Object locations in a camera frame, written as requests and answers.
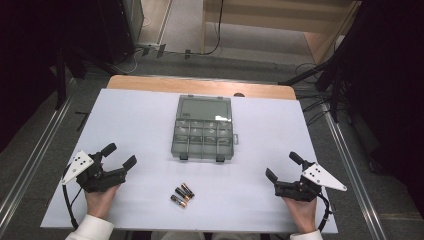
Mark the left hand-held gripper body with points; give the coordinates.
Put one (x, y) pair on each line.
(100, 178)

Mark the black metal stand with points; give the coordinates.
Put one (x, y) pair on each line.
(320, 68)

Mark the black equipment cabinet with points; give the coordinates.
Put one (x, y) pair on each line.
(116, 26)

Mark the person's right hand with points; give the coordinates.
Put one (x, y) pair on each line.
(303, 213)

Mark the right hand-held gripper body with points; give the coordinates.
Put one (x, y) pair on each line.
(296, 190)

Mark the wooden table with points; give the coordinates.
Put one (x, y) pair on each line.
(200, 87)

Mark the light wooden furniture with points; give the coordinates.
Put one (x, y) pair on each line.
(266, 16)

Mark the person's left hand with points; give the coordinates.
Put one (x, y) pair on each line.
(100, 203)

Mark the clear grey compartment storage box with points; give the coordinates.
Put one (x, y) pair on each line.
(203, 110)

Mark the metal floor rail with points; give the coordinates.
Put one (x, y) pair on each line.
(353, 180)
(30, 173)

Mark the white table board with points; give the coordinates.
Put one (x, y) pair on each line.
(140, 126)

